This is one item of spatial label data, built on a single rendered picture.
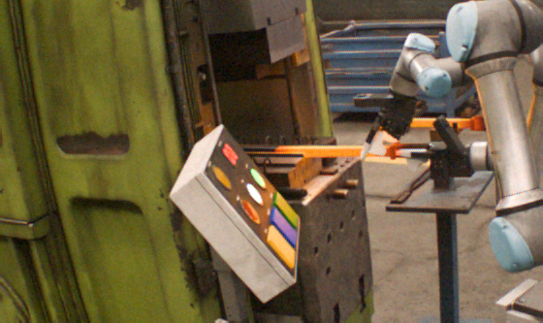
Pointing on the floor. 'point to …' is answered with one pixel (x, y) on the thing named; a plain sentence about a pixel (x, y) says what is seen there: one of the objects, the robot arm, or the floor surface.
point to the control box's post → (234, 297)
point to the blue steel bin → (380, 63)
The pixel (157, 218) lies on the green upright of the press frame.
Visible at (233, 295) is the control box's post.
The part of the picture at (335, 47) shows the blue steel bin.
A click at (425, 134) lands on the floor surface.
